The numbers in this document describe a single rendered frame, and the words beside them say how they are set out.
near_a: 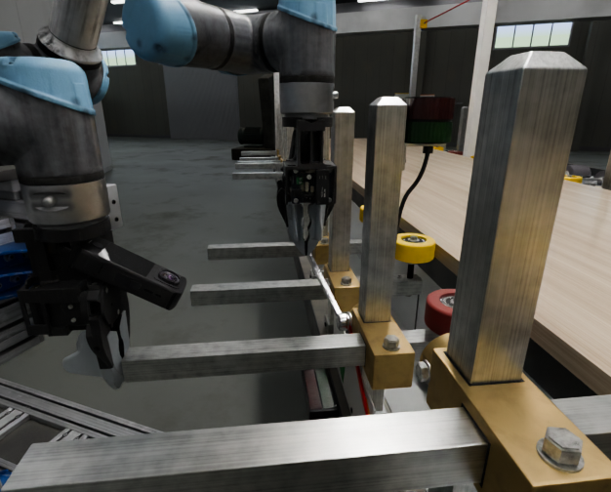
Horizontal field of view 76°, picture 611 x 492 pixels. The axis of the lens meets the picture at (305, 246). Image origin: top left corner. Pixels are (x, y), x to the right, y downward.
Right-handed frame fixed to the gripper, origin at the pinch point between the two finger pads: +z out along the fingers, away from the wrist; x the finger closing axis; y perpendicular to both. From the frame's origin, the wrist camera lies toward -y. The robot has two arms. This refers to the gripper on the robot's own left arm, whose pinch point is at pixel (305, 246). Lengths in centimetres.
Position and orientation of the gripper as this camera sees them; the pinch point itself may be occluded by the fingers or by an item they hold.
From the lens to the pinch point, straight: 64.1
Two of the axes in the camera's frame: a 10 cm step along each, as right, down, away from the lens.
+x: 9.9, -0.3, 1.0
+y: 1.1, 3.3, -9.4
